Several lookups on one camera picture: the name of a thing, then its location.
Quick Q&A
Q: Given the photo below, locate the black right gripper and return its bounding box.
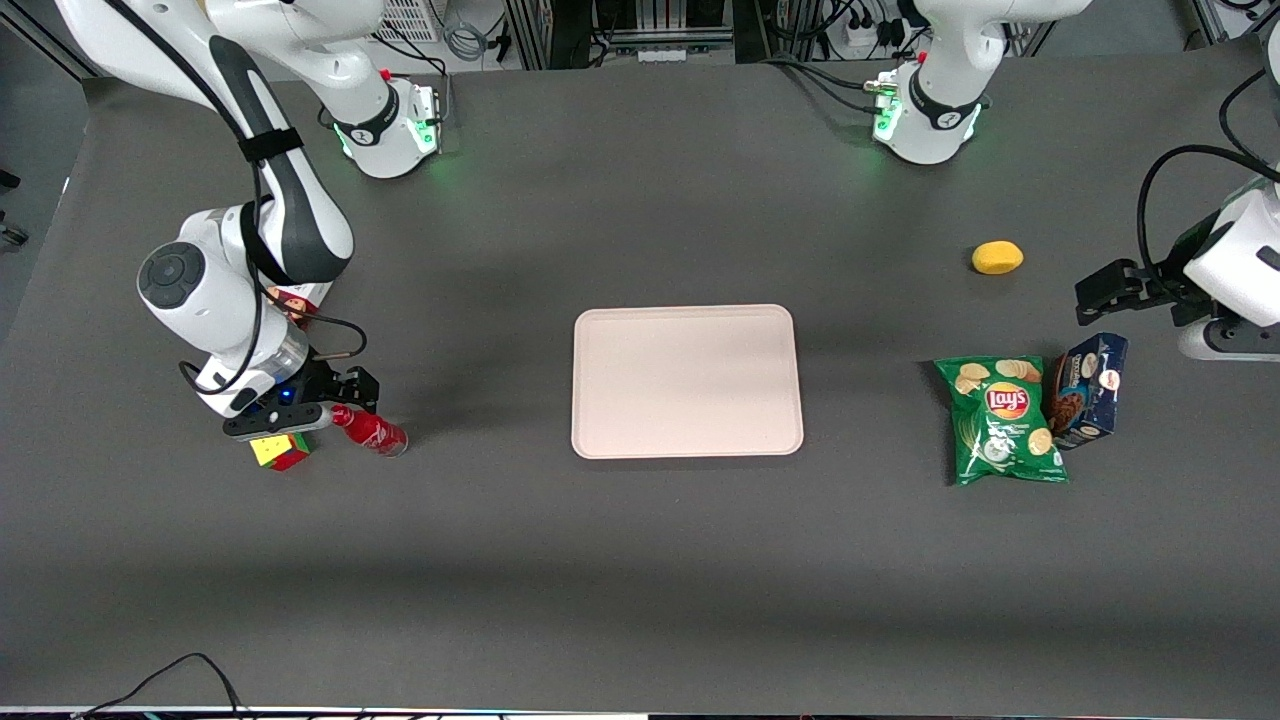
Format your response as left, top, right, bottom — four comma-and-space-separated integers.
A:
265, 357, 382, 413

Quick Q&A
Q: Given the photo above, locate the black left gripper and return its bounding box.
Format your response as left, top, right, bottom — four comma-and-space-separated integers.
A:
1076, 212, 1229, 326

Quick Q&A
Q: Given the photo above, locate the red coke bottle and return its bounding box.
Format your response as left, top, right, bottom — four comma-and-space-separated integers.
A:
330, 404, 409, 458

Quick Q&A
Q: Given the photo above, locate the beige plastic tray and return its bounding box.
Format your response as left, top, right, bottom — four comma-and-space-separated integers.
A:
571, 304, 805, 460

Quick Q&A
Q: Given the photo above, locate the rubik's cube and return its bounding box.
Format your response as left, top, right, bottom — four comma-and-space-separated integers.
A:
250, 432, 311, 473

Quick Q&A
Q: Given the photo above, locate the dark blue cookie box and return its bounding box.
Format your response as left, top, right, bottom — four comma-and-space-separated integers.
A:
1048, 332, 1130, 451

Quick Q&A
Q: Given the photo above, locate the red tartan cookie box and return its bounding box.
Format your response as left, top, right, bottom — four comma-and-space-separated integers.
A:
263, 282, 334, 331

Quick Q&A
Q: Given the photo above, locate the yellow lemon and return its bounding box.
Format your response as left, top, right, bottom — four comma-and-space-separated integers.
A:
971, 240, 1025, 276

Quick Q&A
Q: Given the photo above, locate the green lays chips bag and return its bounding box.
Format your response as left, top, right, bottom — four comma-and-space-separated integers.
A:
934, 356, 1070, 487

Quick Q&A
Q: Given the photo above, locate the dark grey table cover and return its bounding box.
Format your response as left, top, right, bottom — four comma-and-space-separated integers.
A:
0, 45, 1280, 713

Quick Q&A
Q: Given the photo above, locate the white power strip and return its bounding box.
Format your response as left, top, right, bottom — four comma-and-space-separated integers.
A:
845, 8, 906, 51

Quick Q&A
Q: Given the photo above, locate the white perforated box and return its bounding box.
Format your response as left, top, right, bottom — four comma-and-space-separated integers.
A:
378, 0, 443, 44

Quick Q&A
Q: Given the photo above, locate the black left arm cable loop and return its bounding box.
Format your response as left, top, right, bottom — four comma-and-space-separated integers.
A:
1137, 145, 1280, 286

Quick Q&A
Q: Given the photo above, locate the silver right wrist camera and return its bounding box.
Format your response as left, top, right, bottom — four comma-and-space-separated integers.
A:
222, 403, 333, 442

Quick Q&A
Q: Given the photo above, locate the black curved cable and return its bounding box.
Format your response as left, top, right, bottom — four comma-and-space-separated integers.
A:
1218, 68, 1280, 171

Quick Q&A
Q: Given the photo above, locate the thin black table-edge cable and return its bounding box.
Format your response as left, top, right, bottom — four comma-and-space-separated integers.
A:
75, 653, 246, 719

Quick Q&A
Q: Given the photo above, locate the black base cable bundle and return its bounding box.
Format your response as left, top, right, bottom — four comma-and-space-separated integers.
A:
760, 55, 886, 113

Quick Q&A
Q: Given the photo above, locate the grey coiled cable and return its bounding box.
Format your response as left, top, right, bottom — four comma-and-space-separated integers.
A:
444, 18, 489, 63

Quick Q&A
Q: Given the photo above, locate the aluminium rack frame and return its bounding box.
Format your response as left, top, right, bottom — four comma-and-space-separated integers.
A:
505, 0, 771, 71

